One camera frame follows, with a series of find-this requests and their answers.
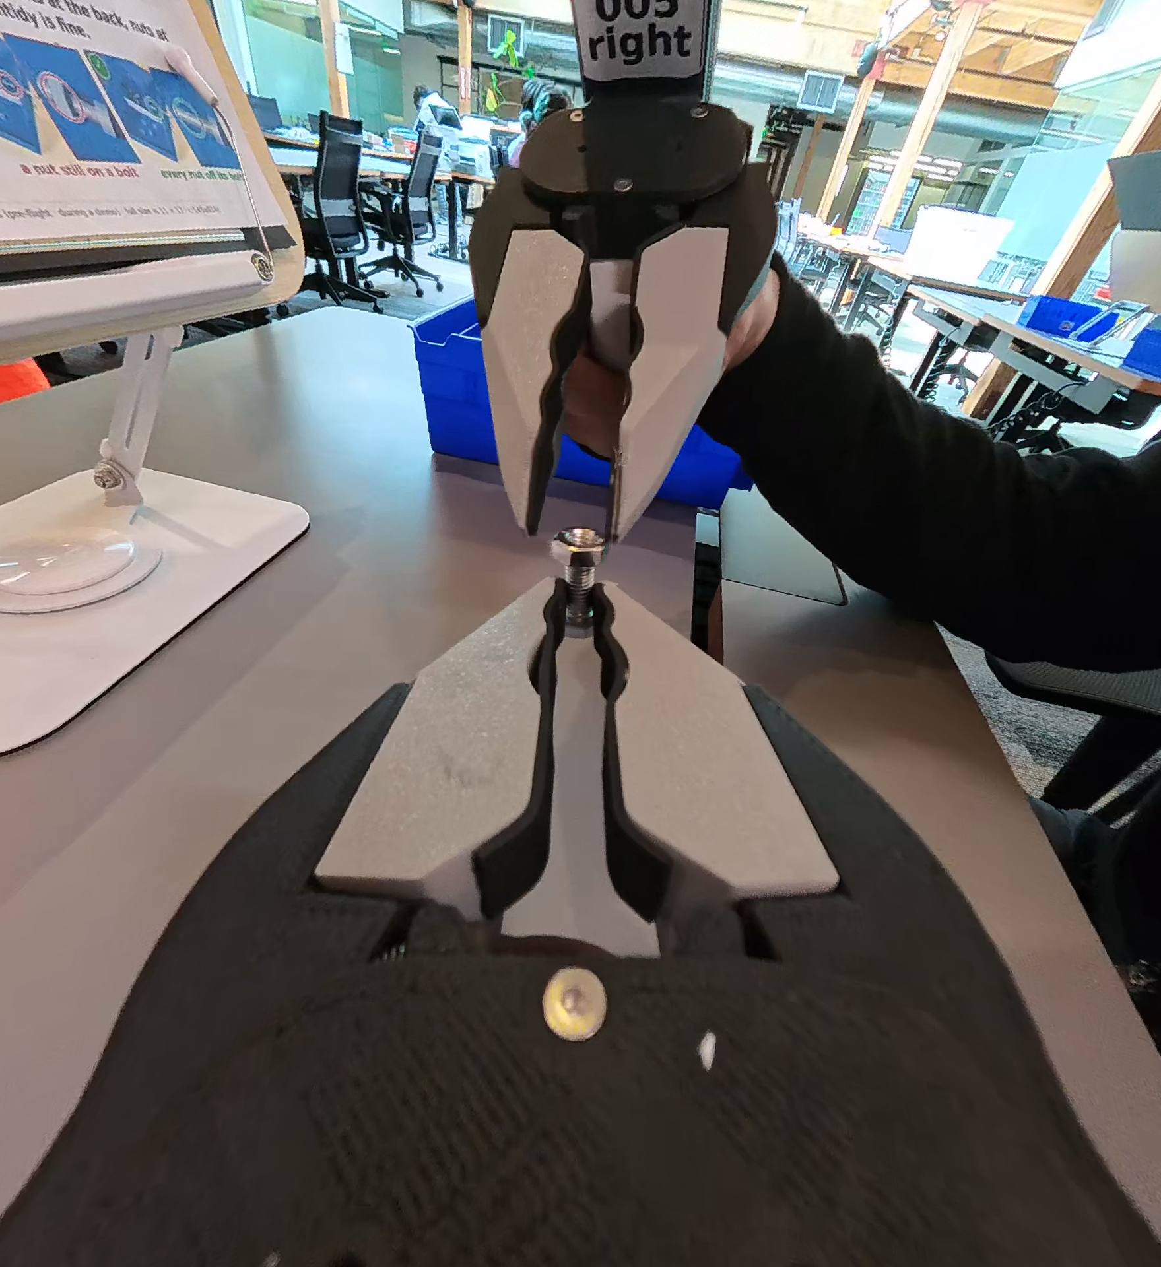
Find wooden display board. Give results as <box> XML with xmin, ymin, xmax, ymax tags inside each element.
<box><xmin>0</xmin><ymin>0</ymin><xmax>306</xmax><ymax>327</ymax></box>

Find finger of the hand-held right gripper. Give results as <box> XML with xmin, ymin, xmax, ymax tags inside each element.
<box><xmin>480</xmin><ymin>225</ymin><xmax>593</xmax><ymax>538</ymax></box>
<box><xmin>608</xmin><ymin>210</ymin><xmax>736</xmax><ymax>545</ymax></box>

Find person's right forearm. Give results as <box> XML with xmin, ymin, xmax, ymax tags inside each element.
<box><xmin>699</xmin><ymin>252</ymin><xmax>1161</xmax><ymax>674</ymax></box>

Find dark grey desk pad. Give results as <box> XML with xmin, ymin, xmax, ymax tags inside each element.
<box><xmin>718</xmin><ymin>485</ymin><xmax>849</xmax><ymax>606</ymax></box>

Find person's legs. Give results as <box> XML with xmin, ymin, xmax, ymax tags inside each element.
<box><xmin>1030</xmin><ymin>737</ymin><xmax>1161</xmax><ymax>1069</ymax></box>

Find black office chair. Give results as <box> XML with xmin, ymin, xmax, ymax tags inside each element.
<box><xmin>304</xmin><ymin>110</ymin><xmax>387</xmax><ymax>312</ymax></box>
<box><xmin>362</xmin><ymin>133</ymin><xmax>448</xmax><ymax>297</ymax></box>

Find metal page holder clip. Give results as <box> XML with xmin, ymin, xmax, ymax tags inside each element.
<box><xmin>167</xmin><ymin>43</ymin><xmax>278</xmax><ymax>282</ymax></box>

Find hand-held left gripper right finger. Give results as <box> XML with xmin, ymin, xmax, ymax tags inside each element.
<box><xmin>590</xmin><ymin>580</ymin><xmax>842</xmax><ymax>923</ymax></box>

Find wooden office desk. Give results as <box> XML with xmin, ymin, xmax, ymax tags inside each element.
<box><xmin>911</xmin><ymin>286</ymin><xmax>1161</xmax><ymax>436</ymax></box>

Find white panel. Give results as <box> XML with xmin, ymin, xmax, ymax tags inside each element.
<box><xmin>902</xmin><ymin>205</ymin><xmax>1015</xmax><ymax>290</ymax></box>

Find printed instruction sheet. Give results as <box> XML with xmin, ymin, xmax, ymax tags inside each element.
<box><xmin>0</xmin><ymin>0</ymin><xmax>289</xmax><ymax>247</ymax></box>

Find person's black chair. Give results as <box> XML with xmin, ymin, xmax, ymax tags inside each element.
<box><xmin>986</xmin><ymin>653</ymin><xmax>1161</xmax><ymax>822</ymax></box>

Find white metal stand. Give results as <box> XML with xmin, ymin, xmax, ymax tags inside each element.
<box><xmin>0</xmin><ymin>252</ymin><xmax>311</xmax><ymax>763</ymax></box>

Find person's right hand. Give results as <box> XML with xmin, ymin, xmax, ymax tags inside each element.
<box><xmin>560</xmin><ymin>259</ymin><xmax>777</xmax><ymax>463</ymax></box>

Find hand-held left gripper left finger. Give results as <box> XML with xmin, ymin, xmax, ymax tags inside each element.
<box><xmin>310</xmin><ymin>576</ymin><xmax>569</xmax><ymax>919</ymax></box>

